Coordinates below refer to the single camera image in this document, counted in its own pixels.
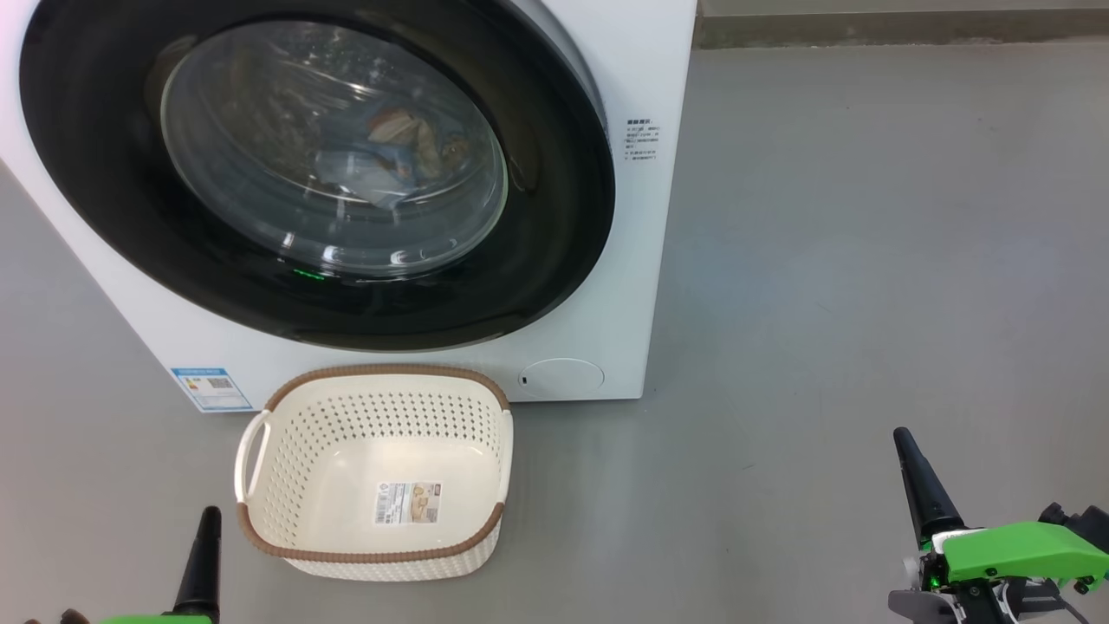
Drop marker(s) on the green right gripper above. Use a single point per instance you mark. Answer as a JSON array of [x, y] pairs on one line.
[[1014, 550]]

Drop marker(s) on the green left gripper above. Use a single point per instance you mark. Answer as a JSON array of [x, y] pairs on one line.
[[156, 620]]

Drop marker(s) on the round black glass washer door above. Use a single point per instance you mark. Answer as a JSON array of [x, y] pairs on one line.
[[104, 217]]

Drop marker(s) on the blue cartoon print garment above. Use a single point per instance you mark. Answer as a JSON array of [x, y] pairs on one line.
[[416, 130], [364, 173]]

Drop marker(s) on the white front-load washing machine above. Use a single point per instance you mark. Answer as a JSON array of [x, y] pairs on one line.
[[641, 260]]

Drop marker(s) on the cream perforated laundry basket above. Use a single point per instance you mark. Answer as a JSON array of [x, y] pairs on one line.
[[346, 468]]

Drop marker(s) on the blue energy label sticker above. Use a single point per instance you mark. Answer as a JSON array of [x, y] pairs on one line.
[[212, 390]]

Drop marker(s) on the paper basket label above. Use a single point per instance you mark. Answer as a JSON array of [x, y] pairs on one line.
[[407, 503]]

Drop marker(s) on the round white filter cover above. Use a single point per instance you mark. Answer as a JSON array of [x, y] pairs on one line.
[[561, 379]]

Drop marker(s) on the black text sticker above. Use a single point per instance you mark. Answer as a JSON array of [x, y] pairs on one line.
[[643, 140]]

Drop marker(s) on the grey skirting board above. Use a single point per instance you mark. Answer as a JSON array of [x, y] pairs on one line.
[[901, 30]]

